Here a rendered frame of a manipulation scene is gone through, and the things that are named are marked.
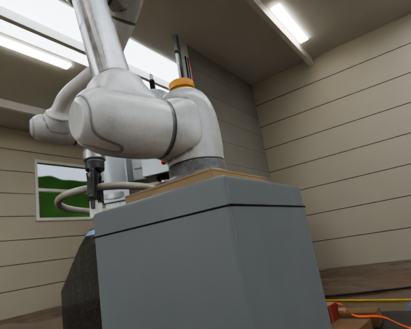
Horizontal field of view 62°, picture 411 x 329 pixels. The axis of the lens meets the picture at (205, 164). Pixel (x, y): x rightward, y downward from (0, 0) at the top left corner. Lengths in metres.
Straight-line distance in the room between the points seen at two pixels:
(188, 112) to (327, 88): 6.30
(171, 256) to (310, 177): 6.22
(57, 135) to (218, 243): 0.92
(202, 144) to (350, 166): 5.90
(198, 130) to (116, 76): 0.23
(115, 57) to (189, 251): 0.53
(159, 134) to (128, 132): 0.08
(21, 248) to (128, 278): 7.56
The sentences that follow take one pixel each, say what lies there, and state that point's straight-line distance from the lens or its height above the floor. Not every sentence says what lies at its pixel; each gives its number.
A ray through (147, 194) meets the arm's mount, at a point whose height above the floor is 0.82.
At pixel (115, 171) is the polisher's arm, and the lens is 2.82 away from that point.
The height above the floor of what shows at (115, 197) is 1.18.
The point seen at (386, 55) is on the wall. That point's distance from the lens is 7.06.
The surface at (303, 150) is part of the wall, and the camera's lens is 6.96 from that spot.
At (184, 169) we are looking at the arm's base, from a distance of 0.85.
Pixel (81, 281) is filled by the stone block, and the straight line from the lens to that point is 1.87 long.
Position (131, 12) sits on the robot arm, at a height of 1.51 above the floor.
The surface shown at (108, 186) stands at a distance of 1.40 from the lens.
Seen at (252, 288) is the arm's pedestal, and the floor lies 0.59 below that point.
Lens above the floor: 0.67
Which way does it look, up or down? 14 degrees up
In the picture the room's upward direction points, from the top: 9 degrees counter-clockwise
